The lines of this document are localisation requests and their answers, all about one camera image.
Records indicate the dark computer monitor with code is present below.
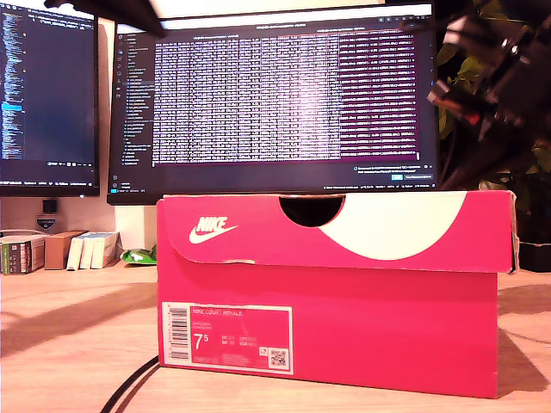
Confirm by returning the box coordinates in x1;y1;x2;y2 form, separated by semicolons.
0;0;101;198

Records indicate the black cable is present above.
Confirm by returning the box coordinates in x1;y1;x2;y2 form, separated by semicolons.
99;355;159;413
115;367;160;413

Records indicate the red Nike shoebox with lid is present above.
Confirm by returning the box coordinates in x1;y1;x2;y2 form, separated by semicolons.
155;190;517;400

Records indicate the small white carton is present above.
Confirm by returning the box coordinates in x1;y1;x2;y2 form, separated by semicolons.
80;234;104;270
66;235;90;271
90;231;121;269

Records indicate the green leafy houseplant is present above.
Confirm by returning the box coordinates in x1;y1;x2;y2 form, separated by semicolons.
435;0;551;244

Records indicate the white monitor stand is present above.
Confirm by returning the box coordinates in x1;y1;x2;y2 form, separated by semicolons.
115;205;158;259

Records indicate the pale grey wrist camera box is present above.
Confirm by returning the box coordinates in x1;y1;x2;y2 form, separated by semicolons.
445;15;477;46

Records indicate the green plastic bag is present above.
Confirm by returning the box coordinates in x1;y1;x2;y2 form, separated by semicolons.
120;243;158;266

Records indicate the brown cardboard box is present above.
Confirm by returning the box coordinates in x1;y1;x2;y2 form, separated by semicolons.
44;231;90;271

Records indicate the black plant pot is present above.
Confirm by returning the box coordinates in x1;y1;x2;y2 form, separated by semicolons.
517;240;551;273

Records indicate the green printed carton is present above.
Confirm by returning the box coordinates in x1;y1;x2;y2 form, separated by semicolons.
0;235;46;276

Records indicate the wide computer monitor with terminal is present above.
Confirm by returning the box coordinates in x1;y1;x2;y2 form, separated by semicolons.
106;3;441;207

